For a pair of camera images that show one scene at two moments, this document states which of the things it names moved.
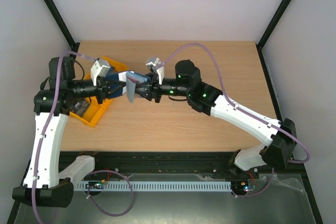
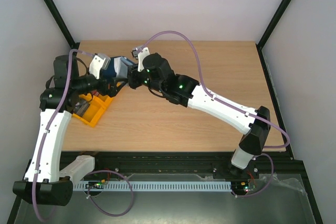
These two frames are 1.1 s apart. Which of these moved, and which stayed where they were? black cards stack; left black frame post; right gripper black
Moved: right gripper black
Stayed: left black frame post; black cards stack
